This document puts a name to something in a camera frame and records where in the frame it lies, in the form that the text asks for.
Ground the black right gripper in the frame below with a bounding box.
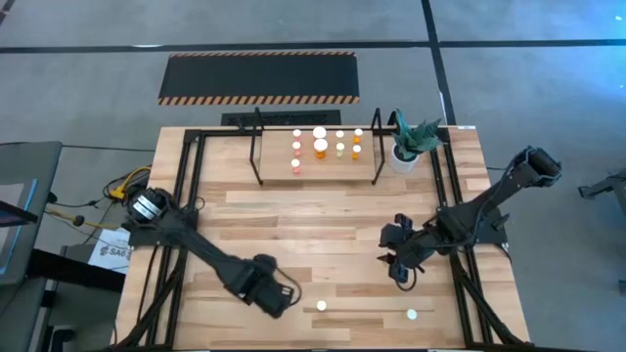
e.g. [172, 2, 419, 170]
[380, 213, 441, 283]

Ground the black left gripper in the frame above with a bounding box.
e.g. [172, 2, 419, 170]
[242, 253, 297, 319]

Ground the snake plant in white pot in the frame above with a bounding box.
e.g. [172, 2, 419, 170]
[388, 108, 444, 175]

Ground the white printed paper sign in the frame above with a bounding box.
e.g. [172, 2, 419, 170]
[87, 227, 132, 275]

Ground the small black mat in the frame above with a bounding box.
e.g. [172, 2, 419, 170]
[220, 109, 342, 127]

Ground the black hazard-striped mat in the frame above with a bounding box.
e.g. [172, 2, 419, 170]
[156, 51, 361, 107]

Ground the grey table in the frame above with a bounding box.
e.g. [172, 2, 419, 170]
[0, 140, 64, 287]

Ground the wooden shelf black metal frame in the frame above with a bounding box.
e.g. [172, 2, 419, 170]
[247, 107, 385, 187]

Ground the yellow cable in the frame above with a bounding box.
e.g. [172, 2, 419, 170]
[108, 165, 154, 201]

